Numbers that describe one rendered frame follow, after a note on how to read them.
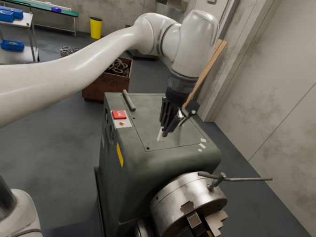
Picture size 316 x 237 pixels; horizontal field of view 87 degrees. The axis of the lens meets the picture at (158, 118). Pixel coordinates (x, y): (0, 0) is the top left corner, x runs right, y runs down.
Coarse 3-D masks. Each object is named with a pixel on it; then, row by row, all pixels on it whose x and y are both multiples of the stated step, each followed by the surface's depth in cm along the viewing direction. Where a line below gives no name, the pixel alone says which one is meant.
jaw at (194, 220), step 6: (186, 204) 60; (192, 204) 59; (186, 210) 58; (192, 210) 58; (186, 216) 58; (192, 216) 58; (198, 216) 63; (192, 222) 57; (198, 222) 56; (192, 228) 56; (198, 228) 59; (204, 228) 58; (198, 234) 58; (204, 234) 60
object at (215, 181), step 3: (219, 174) 61; (222, 174) 60; (225, 174) 60; (222, 177) 59; (225, 177) 59; (213, 180) 63; (216, 180) 61; (219, 180) 60; (222, 180) 60; (213, 183) 62; (216, 183) 61; (219, 183) 61; (210, 186) 63; (213, 186) 62; (216, 186) 62; (210, 189) 63
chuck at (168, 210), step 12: (204, 180) 66; (180, 192) 62; (192, 192) 61; (204, 192) 62; (216, 192) 64; (168, 204) 62; (180, 204) 59; (204, 204) 58; (216, 204) 65; (156, 216) 65; (168, 216) 60; (180, 216) 57; (168, 228) 59; (180, 228) 66
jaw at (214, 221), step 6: (216, 210) 71; (222, 210) 72; (204, 216) 68; (210, 216) 69; (216, 216) 69; (222, 216) 70; (204, 222) 68; (210, 222) 67; (216, 222) 67; (210, 228) 65; (216, 228) 66; (216, 234) 64
